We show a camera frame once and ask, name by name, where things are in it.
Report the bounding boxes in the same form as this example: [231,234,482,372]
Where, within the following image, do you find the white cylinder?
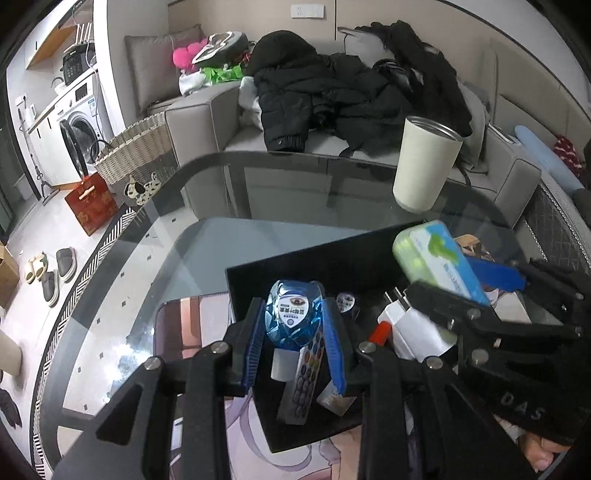
[0,330,27,389]

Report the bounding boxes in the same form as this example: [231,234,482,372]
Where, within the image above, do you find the white base cabinet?
[18,99,66,191]

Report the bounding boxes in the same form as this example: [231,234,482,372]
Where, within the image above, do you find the grey cushion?
[124,24,204,112]

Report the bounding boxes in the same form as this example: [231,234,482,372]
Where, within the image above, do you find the white cloth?
[239,76,265,128]

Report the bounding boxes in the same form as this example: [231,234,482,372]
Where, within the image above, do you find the cardboard box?
[0,244,20,308]

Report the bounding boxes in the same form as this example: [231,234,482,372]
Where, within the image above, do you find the green bag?
[199,65,245,86]

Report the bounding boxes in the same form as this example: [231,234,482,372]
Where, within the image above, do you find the flat card packet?
[316,381,356,417]

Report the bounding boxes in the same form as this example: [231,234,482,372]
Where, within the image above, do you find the pink plush toy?
[173,39,208,71]

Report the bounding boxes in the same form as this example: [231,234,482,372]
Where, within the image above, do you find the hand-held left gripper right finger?
[322,298,527,480]

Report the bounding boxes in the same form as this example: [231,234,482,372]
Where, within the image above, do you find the white washing machine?
[58,73,114,179]

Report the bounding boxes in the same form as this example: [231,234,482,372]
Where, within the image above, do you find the black countertop appliance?
[62,42,96,86]

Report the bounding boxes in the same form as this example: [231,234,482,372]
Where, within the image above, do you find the remote with coloured buttons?
[277,336,325,425]

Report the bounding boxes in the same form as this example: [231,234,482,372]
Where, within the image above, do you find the orange capped tube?
[369,322,393,346]

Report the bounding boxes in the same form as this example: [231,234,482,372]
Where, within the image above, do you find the person's right hand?
[519,433,572,473]

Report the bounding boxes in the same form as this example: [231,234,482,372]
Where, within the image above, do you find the black gloves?
[0,388,23,428]

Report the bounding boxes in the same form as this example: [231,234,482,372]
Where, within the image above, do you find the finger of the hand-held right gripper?
[467,256,591,326]
[406,281,583,348]

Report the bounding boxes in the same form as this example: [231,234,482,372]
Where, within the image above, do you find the blue liquid bottle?
[264,279,327,382]

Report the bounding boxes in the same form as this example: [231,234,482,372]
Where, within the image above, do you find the dog print bag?
[122,174,163,208]

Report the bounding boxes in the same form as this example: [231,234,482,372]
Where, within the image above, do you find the green blue tissue pack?
[392,220,491,308]

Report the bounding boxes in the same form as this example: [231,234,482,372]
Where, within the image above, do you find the white cup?
[392,115,464,214]

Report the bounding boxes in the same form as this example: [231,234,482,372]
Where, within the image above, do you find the grey slipper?
[56,248,77,284]
[41,271,60,307]

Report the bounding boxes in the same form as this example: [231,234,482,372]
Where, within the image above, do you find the red patterned cloth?
[554,136,585,175]

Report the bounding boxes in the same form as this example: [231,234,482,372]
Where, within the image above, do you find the black puffer jacket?
[249,30,403,154]

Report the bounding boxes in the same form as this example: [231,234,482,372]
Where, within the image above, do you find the black storage box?
[225,223,467,455]

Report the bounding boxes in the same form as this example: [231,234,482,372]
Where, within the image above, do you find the black white patterned rug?
[28,203,149,477]

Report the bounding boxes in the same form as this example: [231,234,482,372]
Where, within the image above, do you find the light blue roll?
[515,126,585,191]

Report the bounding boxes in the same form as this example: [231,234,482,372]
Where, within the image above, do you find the black clothing pile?
[339,20,474,140]

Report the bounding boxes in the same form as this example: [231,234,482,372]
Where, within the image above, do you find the red gift box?
[65,174,120,237]

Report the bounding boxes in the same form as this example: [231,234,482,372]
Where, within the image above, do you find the black quilted cushion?
[522,184,591,274]

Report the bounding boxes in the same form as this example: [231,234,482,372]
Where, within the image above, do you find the grey sofa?
[124,23,543,229]

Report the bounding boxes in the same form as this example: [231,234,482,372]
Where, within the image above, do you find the wicker basket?
[93,114,179,195]

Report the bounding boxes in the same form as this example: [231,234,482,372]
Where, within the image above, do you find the white charger plug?
[378,286,459,363]

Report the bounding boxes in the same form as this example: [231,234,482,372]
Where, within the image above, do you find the round patterned disc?
[191,30,250,66]

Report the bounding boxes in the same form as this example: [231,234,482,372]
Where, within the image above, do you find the small round lid bottle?
[336,292,361,320]

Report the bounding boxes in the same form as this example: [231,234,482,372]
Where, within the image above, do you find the printed mat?
[154,233,532,480]

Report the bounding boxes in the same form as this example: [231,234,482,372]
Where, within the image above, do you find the wooden wall shelf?
[25,25,77,71]

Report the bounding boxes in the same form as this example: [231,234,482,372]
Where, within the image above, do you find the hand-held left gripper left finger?
[53,298,269,480]

